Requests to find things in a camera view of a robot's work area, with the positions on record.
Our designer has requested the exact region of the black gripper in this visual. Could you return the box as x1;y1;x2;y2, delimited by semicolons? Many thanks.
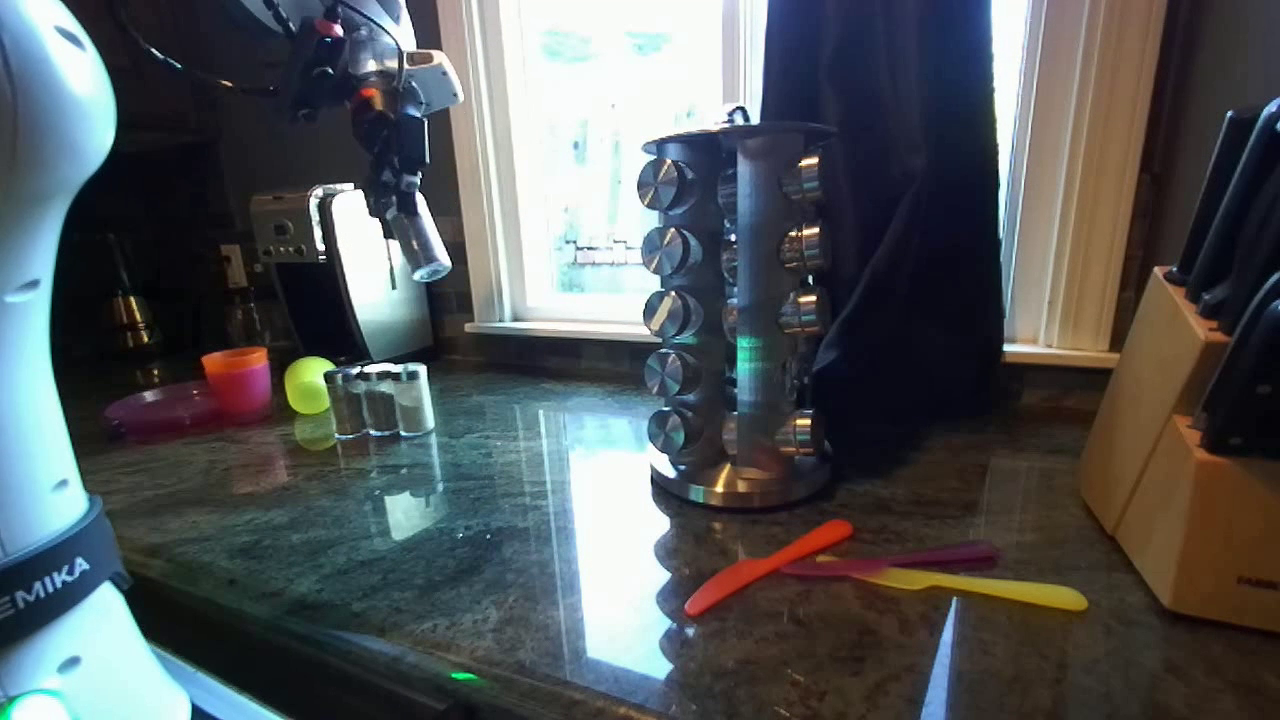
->
348;76;434;232

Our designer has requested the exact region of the steel revolving spice rack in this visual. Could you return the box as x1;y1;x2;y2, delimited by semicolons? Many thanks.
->
636;116;838;511

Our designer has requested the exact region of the stainless steel coffee maker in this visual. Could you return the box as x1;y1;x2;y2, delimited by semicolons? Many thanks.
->
248;178;441;368

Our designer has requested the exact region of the white framed window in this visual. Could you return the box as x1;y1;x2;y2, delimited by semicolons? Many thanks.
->
434;0;1171;376

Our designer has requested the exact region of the green plastic ball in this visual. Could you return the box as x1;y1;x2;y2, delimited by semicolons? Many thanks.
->
280;350;338;418

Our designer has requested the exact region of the pink plastic cup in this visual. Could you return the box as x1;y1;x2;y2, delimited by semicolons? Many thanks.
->
195;344;274;428

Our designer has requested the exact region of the purple plastic plate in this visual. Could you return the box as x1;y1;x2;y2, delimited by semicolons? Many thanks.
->
99;381;224;439

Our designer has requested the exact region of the dark window curtain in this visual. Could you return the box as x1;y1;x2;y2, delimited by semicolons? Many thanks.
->
756;0;1012;472

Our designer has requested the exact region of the orange plastic spatula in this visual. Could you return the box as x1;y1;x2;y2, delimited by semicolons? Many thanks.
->
678;517;858;619

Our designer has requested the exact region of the purple plastic spatula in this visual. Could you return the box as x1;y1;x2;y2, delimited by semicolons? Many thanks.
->
775;536;1003;584

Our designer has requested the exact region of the wooden knife block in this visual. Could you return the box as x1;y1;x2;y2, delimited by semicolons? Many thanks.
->
1074;262;1280;637

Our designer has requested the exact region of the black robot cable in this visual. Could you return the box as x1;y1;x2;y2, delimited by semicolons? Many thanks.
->
102;0;334;103

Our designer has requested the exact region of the black handled knife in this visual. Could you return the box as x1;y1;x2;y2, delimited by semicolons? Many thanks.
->
1175;103;1261;293
1190;272;1280;459
1188;91;1280;305
1213;172;1280;335

